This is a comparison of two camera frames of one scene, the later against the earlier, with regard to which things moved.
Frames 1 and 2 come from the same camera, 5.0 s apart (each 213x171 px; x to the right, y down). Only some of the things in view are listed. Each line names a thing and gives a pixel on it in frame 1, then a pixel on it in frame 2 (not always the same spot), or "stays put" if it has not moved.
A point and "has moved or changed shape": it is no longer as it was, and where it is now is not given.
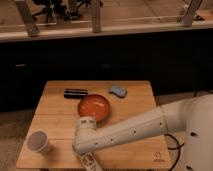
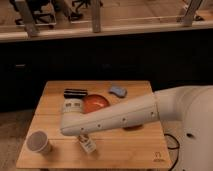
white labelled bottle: (89, 162) has moved or changed shape
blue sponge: (119, 91) stays put
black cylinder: (75, 93) stays put
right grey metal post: (190, 12) stays put
